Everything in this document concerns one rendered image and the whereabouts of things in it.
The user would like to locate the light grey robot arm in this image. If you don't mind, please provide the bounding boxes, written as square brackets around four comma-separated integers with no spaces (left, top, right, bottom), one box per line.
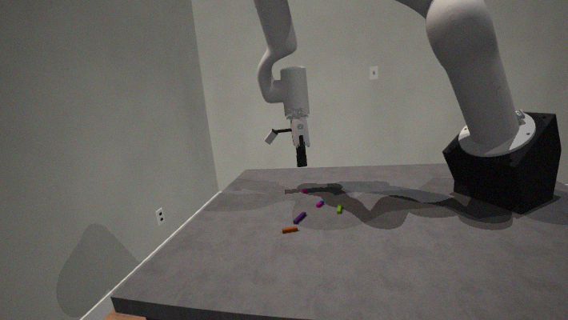
[254,0,536,157]

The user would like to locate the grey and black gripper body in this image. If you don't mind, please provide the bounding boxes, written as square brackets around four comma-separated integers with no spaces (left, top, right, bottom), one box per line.
[286,115,310,148]

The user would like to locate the purple rod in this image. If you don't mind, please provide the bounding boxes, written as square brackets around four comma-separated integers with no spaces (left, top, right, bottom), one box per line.
[294,212,306,225]

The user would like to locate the orange rod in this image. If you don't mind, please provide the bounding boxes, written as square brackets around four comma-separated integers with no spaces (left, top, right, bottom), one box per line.
[282,226,298,234]

